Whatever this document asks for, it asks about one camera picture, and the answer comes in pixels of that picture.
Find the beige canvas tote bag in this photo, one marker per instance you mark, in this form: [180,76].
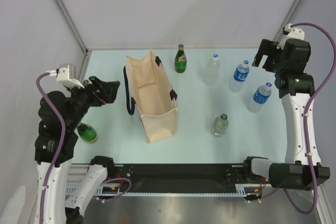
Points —
[149,91]

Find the white slotted cable duct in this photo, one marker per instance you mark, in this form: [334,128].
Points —
[239,190]

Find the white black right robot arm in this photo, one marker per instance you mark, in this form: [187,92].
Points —
[302,162]

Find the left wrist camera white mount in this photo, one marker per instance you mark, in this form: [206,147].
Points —
[67,76]

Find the clear glass bottle green cap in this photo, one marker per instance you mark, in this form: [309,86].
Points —
[220,125]

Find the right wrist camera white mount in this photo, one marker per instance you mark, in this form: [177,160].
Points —
[290,33]

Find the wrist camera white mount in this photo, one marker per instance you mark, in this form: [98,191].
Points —
[67,76]
[290,33]

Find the green bottle front left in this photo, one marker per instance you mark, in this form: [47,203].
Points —
[87,133]

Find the blue label bottle right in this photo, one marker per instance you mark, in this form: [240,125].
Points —
[260,97]

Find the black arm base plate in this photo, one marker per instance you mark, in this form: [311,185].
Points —
[183,178]

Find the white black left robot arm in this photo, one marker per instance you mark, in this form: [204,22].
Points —
[54,149]

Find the green Perrier bottle back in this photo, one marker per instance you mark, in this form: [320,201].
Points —
[180,61]

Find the aluminium corner post left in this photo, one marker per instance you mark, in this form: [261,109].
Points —
[71,25]

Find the aluminium corner post right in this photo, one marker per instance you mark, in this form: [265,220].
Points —
[289,15]

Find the blue label water bottle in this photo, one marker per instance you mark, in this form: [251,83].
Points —
[239,77]

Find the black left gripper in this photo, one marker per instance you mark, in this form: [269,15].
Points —
[107,93]

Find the clear unlabelled plastic water bottle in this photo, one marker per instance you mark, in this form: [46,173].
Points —
[211,71]

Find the aluminium corner post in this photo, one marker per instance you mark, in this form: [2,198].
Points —
[71,25]
[289,15]

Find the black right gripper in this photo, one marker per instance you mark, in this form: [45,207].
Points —
[269,48]

